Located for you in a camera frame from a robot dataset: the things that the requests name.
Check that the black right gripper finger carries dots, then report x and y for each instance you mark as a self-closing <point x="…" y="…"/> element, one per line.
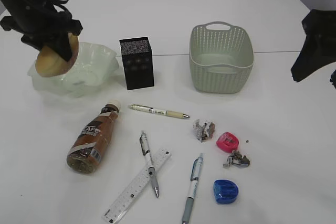
<point x="318" y="49"/>

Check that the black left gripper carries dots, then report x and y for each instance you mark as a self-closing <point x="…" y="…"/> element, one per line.
<point x="42" y="23"/>

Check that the oblong golden bread roll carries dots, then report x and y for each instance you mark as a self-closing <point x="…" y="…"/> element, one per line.
<point x="49" y="63"/>

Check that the brown coffee drink bottle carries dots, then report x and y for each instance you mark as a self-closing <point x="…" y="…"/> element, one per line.
<point x="91" y="145"/>

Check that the pink pencil sharpener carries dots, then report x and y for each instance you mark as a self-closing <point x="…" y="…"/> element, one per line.
<point x="227" y="142"/>

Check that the smaller paper piece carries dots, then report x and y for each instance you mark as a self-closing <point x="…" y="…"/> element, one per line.
<point x="237" y="159"/>

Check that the larger paper ball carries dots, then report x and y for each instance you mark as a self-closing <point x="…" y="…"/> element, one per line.
<point x="203" y="131"/>

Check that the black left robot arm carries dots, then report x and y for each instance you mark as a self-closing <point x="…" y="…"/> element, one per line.
<point x="42" y="23"/>

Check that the pale green wavy glass plate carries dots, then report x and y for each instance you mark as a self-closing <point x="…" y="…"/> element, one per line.
<point x="95" y="64"/>

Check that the black mesh pen holder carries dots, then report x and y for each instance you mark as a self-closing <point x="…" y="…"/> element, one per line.
<point x="137" y="61"/>

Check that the pale green plastic basket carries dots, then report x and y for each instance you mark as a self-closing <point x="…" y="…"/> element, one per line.
<point x="221" y="57"/>

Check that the beige retractable pen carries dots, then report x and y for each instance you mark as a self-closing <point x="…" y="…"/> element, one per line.
<point x="157" y="111"/>

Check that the grey white retractable pen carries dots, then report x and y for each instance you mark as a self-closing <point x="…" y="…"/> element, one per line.
<point x="149" y="161"/>

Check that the blue pencil sharpener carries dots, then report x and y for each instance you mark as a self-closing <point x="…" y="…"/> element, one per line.
<point x="225" y="191"/>

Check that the blue white retractable pen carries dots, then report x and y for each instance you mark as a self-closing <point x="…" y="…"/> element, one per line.
<point x="195" y="174"/>

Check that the clear plastic ruler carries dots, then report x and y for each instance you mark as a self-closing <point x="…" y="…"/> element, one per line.
<point x="134" y="189"/>

